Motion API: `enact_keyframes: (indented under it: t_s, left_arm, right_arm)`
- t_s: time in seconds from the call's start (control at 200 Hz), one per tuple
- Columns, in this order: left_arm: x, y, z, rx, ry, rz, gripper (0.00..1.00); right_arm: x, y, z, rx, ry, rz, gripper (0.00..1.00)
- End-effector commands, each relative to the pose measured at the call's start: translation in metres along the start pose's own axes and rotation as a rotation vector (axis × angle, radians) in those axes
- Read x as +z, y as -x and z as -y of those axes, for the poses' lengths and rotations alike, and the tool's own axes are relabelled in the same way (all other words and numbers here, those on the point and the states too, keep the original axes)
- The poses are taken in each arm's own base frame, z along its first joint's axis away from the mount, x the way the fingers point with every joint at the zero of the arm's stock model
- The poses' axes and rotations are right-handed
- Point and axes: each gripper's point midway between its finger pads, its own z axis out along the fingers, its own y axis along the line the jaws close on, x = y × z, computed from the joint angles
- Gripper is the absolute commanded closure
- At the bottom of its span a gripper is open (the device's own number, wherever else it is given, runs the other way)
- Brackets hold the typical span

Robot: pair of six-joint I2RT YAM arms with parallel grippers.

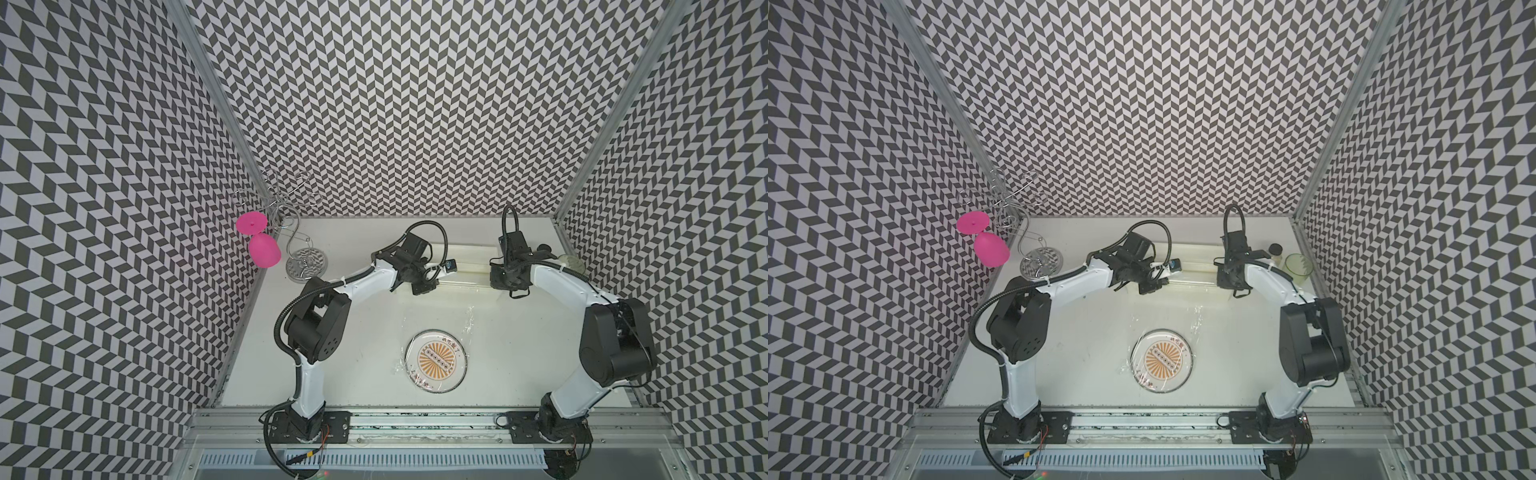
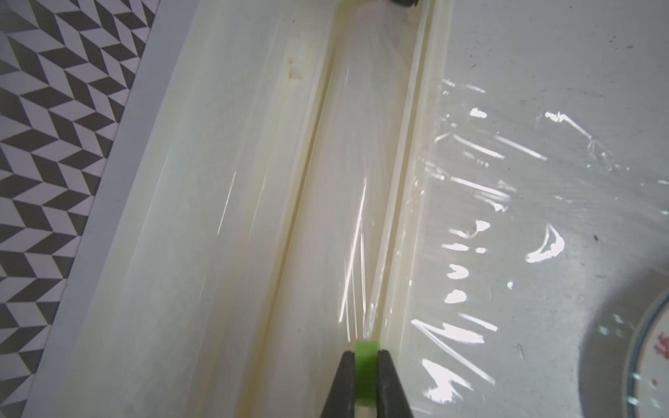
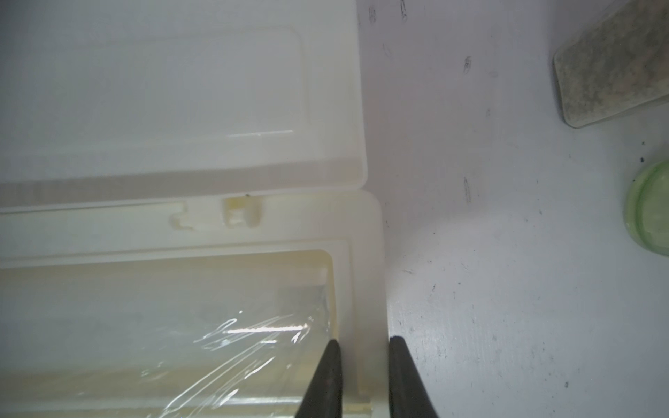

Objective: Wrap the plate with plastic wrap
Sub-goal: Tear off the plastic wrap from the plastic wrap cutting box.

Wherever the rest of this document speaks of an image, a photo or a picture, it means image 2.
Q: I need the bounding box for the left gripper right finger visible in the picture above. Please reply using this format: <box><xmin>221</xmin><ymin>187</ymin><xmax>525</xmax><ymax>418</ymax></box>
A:
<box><xmin>376</xmin><ymin>349</ymin><xmax>414</xmax><ymax>418</ymax></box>

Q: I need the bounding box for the green slide cutter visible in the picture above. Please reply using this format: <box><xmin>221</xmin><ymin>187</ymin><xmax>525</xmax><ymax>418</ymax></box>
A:
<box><xmin>354</xmin><ymin>341</ymin><xmax>380</xmax><ymax>408</ymax></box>

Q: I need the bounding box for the clear plastic wrap sheet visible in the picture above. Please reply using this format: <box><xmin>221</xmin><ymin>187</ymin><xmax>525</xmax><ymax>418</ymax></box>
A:
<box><xmin>333</xmin><ymin>0</ymin><xmax>669</xmax><ymax>418</ymax></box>

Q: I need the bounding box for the white plate orange pattern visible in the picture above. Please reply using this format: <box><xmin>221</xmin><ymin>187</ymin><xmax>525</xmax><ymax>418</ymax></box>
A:
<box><xmin>622</xmin><ymin>293</ymin><xmax>668</xmax><ymax>418</ymax></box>

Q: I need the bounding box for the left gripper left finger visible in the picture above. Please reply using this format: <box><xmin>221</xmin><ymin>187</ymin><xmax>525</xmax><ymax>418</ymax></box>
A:
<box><xmin>321</xmin><ymin>351</ymin><xmax>356</xmax><ymax>418</ymax></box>

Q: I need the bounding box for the cream plastic wrap dispenser box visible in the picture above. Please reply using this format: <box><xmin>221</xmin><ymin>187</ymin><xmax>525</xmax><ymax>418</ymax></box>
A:
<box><xmin>31</xmin><ymin>1</ymin><xmax>451</xmax><ymax>417</ymax></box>

